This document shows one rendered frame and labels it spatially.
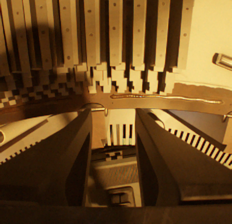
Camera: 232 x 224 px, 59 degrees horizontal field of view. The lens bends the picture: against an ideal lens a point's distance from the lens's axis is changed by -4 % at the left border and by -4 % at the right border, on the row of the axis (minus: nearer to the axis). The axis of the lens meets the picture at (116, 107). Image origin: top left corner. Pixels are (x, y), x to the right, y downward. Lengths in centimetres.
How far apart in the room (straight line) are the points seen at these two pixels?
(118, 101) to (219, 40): 19
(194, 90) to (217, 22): 12
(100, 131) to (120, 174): 134
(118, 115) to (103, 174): 96
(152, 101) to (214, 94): 11
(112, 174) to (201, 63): 139
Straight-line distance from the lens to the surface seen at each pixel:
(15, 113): 39
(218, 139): 41
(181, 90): 36
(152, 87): 31
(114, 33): 21
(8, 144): 55
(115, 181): 170
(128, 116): 77
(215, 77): 38
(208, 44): 38
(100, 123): 35
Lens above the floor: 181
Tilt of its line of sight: 82 degrees down
